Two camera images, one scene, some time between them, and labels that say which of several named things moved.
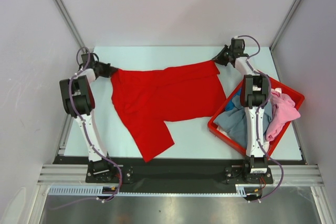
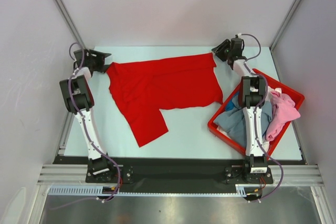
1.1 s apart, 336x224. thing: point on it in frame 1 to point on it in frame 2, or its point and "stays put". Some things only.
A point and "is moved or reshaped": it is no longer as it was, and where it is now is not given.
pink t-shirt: x=284 y=112 stays put
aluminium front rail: x=310 y=173 stays put
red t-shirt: x=145 y=99 is moved or reshaped
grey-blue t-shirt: x=233 y=120 stays put
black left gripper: x=109 y=70 to x=100 y=59
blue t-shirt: x=230 y=104 stays put
